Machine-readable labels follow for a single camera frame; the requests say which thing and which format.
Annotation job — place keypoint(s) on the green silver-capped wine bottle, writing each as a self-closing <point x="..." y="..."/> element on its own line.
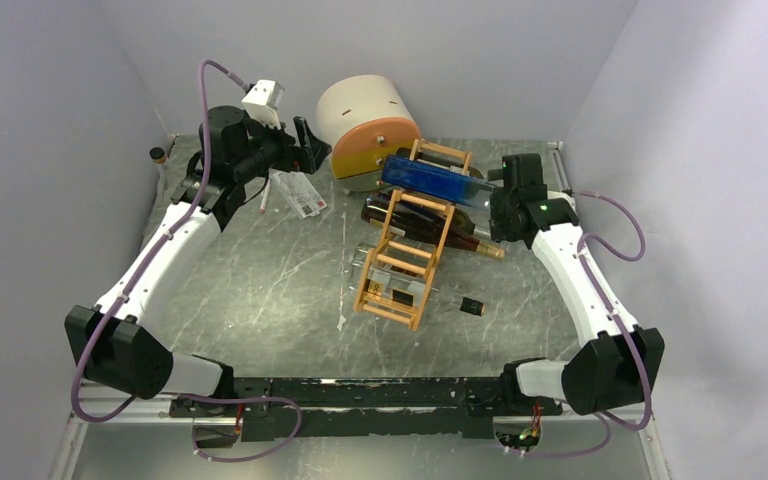
<point x="467" y="225"/>

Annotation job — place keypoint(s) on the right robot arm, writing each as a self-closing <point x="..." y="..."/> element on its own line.
<point x="618" y="360"/>

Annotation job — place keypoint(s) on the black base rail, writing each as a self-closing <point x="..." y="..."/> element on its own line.
<point x="314" y="407"/>

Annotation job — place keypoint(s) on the white plastic card package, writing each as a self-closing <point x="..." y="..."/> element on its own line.
<point x="299" y="193"/>

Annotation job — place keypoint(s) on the white pen with pink tip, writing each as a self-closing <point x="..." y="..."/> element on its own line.
<point x="265" y="196"/>

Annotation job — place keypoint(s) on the square clear black-capped bottle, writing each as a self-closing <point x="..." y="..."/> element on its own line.
<point x="408" y="290"/>

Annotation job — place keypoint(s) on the round three-drawer storage box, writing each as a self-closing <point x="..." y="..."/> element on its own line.
<point x="364" y="119"/>

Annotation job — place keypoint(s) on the wooden wine rack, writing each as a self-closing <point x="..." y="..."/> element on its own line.
<point x="393" y="252"/>

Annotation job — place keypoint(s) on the dark red gold-capped bottle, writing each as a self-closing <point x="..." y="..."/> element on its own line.
<point x="425" y="225"/>

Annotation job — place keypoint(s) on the round clear glass bottle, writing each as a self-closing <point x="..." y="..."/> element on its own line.
<point x="159" y="157"/>

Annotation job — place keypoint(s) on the blue square glass bottle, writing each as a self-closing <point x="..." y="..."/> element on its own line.
<point x="438" y="182"/>

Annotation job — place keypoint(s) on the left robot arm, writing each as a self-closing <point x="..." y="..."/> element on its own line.
<point x="113" y="342"/>

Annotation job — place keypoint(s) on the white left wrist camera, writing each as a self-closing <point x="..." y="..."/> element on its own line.
<point x="262" y="101"/>

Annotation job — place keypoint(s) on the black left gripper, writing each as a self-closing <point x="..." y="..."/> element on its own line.
<point x="305" y="158"/>

